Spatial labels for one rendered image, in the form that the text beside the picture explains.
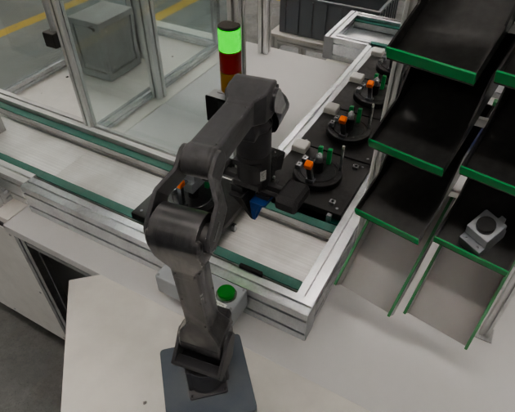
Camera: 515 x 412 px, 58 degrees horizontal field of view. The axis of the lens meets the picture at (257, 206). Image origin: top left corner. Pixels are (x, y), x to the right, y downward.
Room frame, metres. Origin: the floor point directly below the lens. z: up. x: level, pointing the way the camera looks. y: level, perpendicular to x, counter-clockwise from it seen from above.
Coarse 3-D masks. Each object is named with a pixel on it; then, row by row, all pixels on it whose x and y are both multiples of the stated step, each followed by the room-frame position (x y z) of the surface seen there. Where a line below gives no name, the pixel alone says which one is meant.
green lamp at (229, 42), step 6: (222, 36) 0.98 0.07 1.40; (228, 36) 0.98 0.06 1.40; (234, 36) 0.98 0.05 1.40; (222, 42) 0.98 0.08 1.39; (228, 42) 0.98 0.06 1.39; (234, 42) 0.98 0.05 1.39; (240, 42) 1.00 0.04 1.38; (222, 48) 0.99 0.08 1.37; (228, 48) 0.98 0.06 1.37; (234, 48) 0.98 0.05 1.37; (240, 48) 1.00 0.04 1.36
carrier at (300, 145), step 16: (304, 144) 1.16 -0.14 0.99; (288, 160) 1.10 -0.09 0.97; (304, 160) 1.07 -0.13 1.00; (320, 160) 1.02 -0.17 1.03; (336, 160) 1.10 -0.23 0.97; (352, 160) 1.10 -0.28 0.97; (288, 176) 1.03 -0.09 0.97; (304, 176) 1.01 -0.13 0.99; (320, 176) 1.01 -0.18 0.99; (336, 176) 1.01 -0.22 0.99; (352, 176) 1.03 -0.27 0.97; (320, 192) 0.96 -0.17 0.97; (336, 192) 0.96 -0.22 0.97; (352, 192) 0.96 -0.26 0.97; (320, 208) 0.90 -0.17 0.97; (336, 208) 0.90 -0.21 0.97
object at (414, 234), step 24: (384, 168) 0.72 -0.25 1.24; (408, 168) 0.72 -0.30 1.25; (456, 168) 0.65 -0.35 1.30; (384, 192) 0.68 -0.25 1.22; (408, 192) 0.67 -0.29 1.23; (432, 192) 0.66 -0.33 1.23; (360, 216) 0.65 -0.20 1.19; (384, 216) 0.64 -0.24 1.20; (408, 216) 0.63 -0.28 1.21; (432, 216) 0.60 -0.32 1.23
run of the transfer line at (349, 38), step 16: (352, 16) 2.22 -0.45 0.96; (368, 16) 2.22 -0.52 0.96; (336, 32) 2.05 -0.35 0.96; (352, 32) 2.15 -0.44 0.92; (368, 32) 2.15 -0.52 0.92; (384, 32) 2.14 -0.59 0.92; (336, 48) 1.98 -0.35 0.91; (352, 48) 1.95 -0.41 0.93; (368, 48) 1.88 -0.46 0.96; (384, 48) 1.91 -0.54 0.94; (496, 96) 1.65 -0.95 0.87
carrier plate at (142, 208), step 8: (224, 184) 1.00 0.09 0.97; (224, 192) 0.96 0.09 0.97; (144, 200) 0.93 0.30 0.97; (232, 200) 0.93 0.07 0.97; (136, 208) 0.90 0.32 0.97; (144, 208) 0.90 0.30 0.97; (232, 208) 0.90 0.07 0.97; (240, 208) 0.91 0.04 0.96; (136, 216) 0.88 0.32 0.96; (144, 216) 0.87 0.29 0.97; (232, 216) 0.87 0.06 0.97; (224, 224) 0.84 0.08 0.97
